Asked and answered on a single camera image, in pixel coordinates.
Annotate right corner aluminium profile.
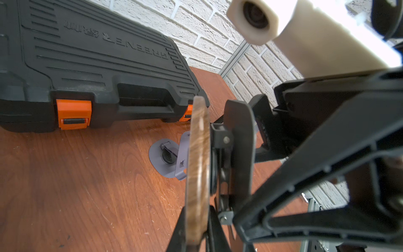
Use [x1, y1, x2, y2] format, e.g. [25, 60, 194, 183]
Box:
[219, 40, 251, 78]

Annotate grey phone stand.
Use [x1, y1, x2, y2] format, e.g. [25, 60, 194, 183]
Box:
[149, 131, 190, 181]

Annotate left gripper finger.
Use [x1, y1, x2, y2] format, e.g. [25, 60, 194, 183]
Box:
[166, 205, 231, 252]

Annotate dark grey stand wooden base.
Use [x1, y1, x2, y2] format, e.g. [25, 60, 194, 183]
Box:
[184, 96, 257, 246]

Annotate aluminium front rail frame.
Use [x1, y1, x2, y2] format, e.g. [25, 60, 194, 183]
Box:
[300, 193, 337, 252]

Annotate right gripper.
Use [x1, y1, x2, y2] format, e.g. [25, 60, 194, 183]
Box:
[233, 68, 403, 248]

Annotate black plastic tool case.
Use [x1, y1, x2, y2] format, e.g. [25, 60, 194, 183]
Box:
[1, 1, 206, 133]

